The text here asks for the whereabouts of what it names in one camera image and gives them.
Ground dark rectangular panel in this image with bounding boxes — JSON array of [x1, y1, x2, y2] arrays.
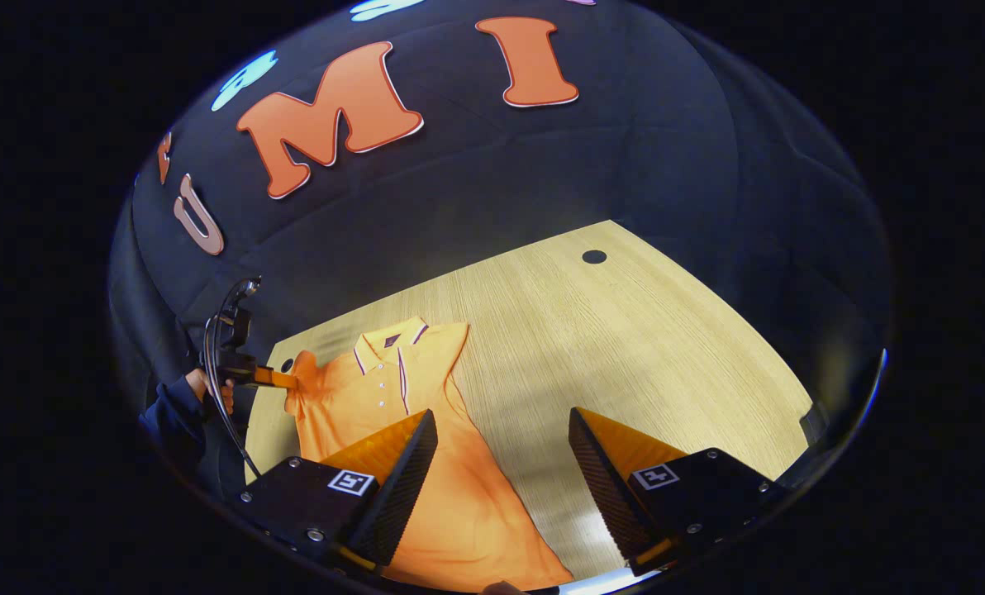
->
[[800, 402, 830, 447]]

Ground black backdrop cloth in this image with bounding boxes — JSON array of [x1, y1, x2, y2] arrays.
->
[[108, 0, 890, 464]]

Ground orange T-shirt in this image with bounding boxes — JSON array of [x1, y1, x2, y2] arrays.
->
[[284, 317, 576, 593]]

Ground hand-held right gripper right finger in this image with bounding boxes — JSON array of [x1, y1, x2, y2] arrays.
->
[[569, 407, 787, 578]]

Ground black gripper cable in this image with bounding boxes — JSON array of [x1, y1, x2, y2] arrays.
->
[[202, 281, 264, 480]]

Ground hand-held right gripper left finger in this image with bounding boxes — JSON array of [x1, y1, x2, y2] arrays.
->
[[236, 409, 440, 575]]

